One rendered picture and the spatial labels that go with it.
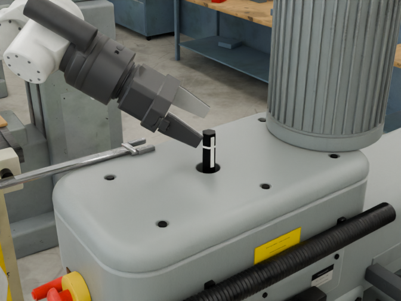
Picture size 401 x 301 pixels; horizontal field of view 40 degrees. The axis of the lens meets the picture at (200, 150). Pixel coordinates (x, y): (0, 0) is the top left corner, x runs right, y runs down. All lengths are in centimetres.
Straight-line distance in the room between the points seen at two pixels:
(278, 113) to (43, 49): 38
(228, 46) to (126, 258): 651
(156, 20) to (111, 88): 751
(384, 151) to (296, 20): 47
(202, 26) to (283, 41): 731
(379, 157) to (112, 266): 68
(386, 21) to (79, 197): 51
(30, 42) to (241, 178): 35
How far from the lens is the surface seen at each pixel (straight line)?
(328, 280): 99
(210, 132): 81
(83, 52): 78
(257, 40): 725
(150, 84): 79
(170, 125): 77
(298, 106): 89
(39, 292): 92
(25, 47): 78
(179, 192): 78
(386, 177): 113
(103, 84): 78
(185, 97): 86
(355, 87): 87
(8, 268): 295
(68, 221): 78
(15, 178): 84
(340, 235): 86
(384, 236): 109
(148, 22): 822
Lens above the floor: 230
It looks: 27 degrees down
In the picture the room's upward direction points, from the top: straight up
